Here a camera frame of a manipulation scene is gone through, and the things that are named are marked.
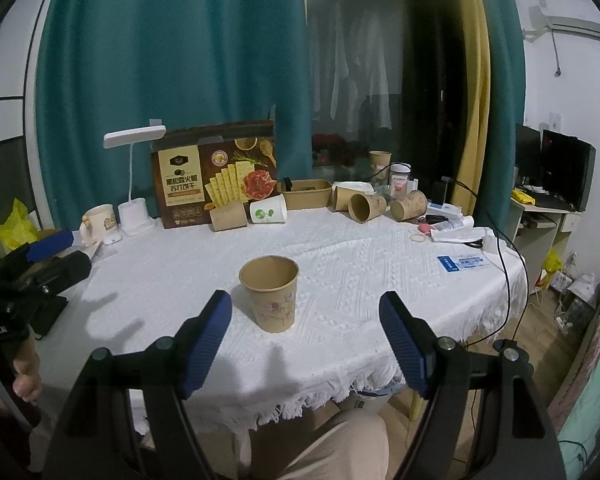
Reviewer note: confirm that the brown paper food tray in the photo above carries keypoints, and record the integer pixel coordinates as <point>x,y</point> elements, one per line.
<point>307,196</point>

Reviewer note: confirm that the yellow item on desk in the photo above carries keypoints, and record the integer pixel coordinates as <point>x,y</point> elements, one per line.
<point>524,195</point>

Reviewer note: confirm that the narrow teal curtain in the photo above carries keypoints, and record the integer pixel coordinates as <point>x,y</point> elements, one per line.
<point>507,85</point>

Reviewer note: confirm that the white wall socket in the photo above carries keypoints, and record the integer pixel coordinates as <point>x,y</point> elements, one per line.
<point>556,122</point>

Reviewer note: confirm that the clear jar white lid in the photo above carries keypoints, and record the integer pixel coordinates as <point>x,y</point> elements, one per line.
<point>400,180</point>

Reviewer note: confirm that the small black monitor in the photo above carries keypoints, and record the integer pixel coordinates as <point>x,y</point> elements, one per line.
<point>527,155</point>

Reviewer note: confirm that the brown cracker box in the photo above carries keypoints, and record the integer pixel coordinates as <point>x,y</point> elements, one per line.
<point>190,180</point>

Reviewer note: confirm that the blue white small box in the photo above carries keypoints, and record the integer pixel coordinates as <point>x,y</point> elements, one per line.
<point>442,208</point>

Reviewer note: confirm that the person's leg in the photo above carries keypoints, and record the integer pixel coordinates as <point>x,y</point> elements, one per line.
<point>320,450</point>

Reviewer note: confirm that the person's left hand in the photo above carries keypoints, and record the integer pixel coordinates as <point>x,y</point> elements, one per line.
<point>27,375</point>

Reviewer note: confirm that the small black device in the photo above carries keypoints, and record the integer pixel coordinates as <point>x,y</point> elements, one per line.
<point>286,184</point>

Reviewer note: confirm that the white crumpled papers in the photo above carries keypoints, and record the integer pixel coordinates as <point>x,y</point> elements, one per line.
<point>455,227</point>

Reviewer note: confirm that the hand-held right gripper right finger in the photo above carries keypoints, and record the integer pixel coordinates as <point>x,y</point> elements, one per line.
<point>405,345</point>

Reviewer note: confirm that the large black monitor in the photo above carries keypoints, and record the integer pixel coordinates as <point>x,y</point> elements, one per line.
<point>565,170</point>

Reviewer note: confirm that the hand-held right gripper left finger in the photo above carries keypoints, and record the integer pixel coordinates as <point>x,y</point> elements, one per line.
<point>207,345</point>

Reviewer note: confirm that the wide teal curtain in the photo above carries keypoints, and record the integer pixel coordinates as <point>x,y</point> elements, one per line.
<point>180,60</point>

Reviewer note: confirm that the white paper cup green print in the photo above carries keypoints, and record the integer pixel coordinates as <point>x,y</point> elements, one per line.
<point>270,208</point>

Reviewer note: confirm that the blue white packet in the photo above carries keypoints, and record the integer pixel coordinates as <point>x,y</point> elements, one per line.
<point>450,263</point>

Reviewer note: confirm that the red flowers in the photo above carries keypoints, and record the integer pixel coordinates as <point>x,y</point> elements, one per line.
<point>332,147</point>

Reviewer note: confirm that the white tissue pack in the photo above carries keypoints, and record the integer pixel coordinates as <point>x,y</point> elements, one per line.
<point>355,186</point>

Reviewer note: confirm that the white desk lamp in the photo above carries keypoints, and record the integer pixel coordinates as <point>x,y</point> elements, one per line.
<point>136,215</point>

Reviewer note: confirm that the white computer desk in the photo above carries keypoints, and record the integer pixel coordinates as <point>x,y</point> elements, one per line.
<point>530,230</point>

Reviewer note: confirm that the yellow curtain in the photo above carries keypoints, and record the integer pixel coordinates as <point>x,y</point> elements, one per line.
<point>472,85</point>

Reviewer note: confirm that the white textured tablecloth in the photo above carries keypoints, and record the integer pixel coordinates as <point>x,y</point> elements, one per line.
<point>330,270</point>

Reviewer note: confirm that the white air conditioner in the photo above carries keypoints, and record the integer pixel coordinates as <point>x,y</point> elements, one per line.
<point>575,27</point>

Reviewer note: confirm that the pink round object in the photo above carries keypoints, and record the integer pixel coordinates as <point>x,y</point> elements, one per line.
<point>424,229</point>

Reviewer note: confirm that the cream cartoon mug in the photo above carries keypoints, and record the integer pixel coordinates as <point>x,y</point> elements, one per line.
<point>102,222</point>

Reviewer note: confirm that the large yellow plastic bag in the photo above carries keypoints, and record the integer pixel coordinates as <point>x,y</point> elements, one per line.
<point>15,230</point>

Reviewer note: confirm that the plain brown paper cup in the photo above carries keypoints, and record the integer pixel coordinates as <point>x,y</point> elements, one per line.
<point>228,217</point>

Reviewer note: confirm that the small yellow plastic bag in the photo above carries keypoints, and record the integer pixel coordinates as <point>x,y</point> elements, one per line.
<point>553,262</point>

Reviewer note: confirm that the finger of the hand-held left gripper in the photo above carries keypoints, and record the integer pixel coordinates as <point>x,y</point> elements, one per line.
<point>50,247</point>
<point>65,270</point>

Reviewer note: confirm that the brown paper cup floral print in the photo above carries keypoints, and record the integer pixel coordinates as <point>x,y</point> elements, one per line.
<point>272,305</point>

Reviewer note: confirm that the pink blanket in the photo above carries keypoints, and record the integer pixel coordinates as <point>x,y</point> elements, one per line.
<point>597,340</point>

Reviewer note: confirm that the white trash bin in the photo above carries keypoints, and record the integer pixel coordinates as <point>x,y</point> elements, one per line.
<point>367,397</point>

